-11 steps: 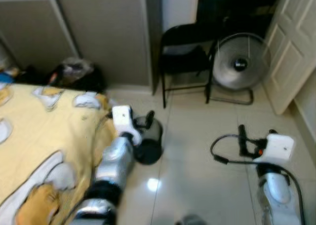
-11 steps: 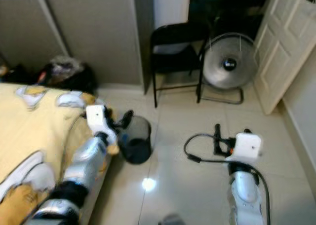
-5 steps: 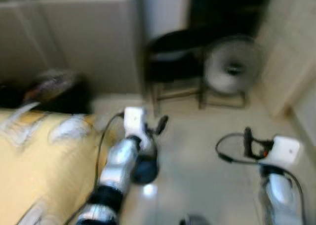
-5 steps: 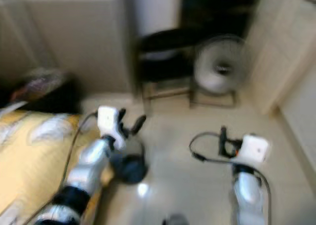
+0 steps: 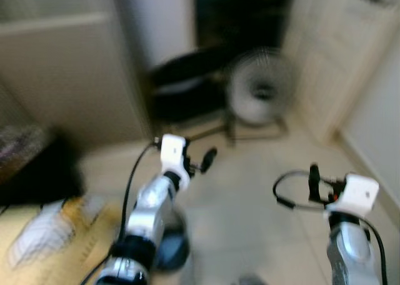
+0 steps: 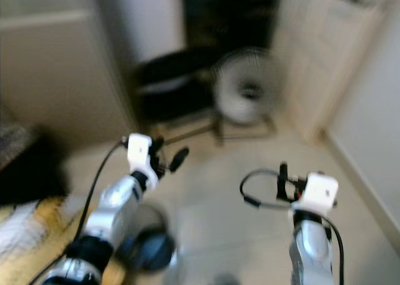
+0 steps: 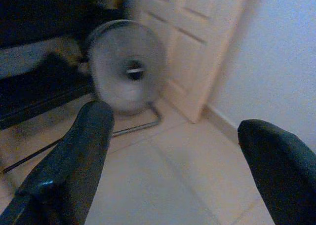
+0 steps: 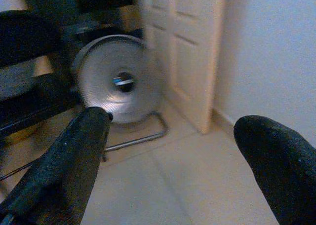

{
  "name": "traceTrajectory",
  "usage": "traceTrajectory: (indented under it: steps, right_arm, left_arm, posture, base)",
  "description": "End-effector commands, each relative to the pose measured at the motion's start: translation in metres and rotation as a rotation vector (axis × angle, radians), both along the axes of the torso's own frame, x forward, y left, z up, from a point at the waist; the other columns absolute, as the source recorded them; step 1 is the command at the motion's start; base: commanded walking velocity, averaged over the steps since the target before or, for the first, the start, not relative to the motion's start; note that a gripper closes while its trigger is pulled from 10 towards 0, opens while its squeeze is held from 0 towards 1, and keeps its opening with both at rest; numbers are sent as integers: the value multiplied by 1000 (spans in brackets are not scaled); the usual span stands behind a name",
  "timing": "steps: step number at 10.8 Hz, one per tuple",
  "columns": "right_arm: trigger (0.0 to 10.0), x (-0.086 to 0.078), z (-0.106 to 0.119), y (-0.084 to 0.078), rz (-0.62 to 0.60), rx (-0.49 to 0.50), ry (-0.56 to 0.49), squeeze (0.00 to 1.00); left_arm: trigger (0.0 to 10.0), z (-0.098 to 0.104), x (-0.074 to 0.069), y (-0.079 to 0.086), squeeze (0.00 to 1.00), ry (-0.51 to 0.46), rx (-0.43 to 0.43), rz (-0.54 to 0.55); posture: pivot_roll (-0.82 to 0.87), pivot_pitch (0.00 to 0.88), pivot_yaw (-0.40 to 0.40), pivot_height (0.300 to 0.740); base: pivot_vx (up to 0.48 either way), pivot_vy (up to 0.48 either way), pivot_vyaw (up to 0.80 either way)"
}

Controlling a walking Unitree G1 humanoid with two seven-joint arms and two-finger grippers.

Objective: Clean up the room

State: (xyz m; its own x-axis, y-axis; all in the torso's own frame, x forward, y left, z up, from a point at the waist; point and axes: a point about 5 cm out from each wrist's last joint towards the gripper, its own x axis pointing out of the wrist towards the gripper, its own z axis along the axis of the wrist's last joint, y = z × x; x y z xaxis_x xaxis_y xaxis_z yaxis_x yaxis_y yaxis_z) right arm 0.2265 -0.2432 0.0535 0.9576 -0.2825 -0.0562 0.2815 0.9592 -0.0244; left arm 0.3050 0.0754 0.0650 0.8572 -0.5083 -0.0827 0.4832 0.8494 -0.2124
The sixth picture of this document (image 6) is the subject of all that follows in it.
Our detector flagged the black folding chair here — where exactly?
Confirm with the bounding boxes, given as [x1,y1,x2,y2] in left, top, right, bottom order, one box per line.
[134,44,223,142]

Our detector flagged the white cushion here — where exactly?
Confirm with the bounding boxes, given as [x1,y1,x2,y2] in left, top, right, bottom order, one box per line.
[144,76,191,95]

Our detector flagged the dark round bin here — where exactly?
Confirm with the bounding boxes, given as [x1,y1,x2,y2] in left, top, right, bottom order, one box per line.
[128,204,177,272]

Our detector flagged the grey floor fan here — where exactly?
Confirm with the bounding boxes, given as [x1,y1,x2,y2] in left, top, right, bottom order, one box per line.
[212,47,285,139]

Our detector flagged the grey floral patterned cloth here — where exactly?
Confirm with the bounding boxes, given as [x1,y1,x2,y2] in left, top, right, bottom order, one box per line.
[0,122,32,167]

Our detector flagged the black bag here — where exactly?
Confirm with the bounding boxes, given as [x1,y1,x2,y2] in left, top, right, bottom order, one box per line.
[0,154,69,204]

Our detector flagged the yellow patterned mat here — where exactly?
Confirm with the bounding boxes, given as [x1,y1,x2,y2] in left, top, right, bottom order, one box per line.
[0,201,94,285]

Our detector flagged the beige wardrobe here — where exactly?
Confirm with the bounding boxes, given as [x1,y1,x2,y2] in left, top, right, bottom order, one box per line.
[0,0,138,142]

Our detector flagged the white panelled door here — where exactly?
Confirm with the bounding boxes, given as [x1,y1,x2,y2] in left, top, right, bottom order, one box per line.
[269,0,388,142]

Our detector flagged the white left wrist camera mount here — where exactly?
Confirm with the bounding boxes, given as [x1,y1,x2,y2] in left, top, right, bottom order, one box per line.
[127,133,156,176]

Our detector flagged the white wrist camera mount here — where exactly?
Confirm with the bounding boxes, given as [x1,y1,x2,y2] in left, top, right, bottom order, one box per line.
[127,133,156,176]
[292,172,339,216]

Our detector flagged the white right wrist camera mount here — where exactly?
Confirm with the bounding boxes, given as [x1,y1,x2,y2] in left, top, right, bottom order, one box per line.
[292,172,339,216]

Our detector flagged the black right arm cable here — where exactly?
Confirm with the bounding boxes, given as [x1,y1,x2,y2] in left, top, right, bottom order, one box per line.
[239,168,344,285]

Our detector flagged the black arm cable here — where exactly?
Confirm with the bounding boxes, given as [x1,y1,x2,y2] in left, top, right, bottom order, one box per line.
[31,141,131,285]
[239,168,344,285]

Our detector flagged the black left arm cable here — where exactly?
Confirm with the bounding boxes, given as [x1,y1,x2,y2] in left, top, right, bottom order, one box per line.
[31,141,131,285]

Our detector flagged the white door frame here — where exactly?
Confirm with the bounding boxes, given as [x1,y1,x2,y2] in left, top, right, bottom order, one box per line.
[112,0,185,48]

